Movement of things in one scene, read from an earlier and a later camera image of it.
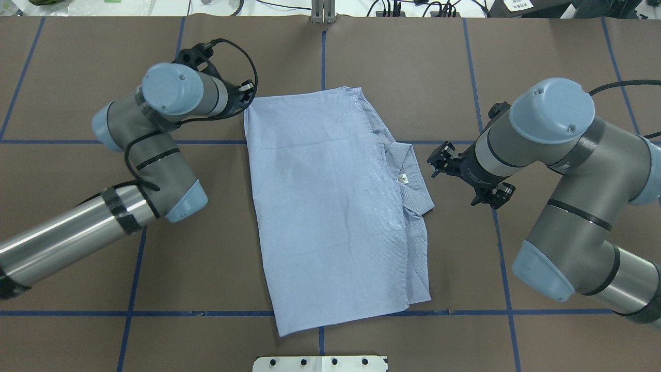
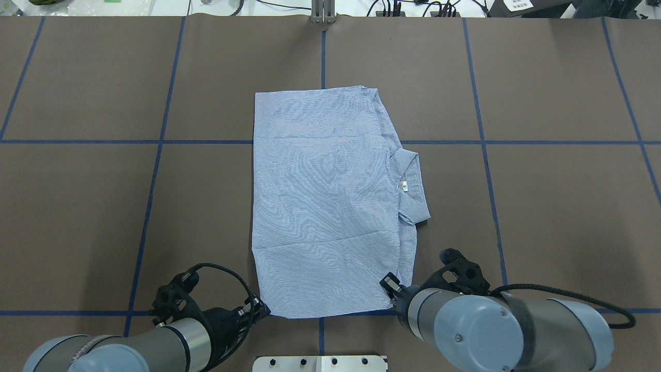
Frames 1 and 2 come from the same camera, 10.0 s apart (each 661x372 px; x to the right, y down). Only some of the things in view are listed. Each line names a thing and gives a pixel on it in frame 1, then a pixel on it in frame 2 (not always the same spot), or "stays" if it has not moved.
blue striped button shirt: x=342 y=210 stays
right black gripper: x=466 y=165 → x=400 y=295
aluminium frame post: x=323 y=11 stays
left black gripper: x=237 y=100 → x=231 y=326
